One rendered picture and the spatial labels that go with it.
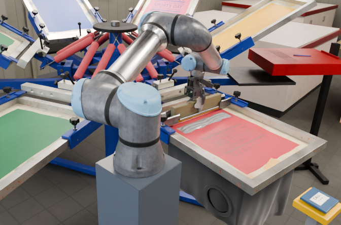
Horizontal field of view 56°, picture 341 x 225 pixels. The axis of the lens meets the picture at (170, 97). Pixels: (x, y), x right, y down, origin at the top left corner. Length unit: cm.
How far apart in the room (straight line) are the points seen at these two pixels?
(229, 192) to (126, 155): 70
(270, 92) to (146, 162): 344
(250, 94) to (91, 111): 358
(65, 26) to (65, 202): 147
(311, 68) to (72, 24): 201
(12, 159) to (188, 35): 89
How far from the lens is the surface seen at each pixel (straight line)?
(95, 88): 91
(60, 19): 308
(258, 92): 430
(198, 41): 117
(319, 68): 265
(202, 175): 157
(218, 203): 157
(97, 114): 90
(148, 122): 84
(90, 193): 279
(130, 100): 82
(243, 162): 147
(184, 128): 167
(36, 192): 289
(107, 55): 212
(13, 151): 157
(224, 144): 157
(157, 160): 91
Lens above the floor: 174
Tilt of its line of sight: 23 degrees down
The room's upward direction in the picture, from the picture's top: 3 degrees clockwise
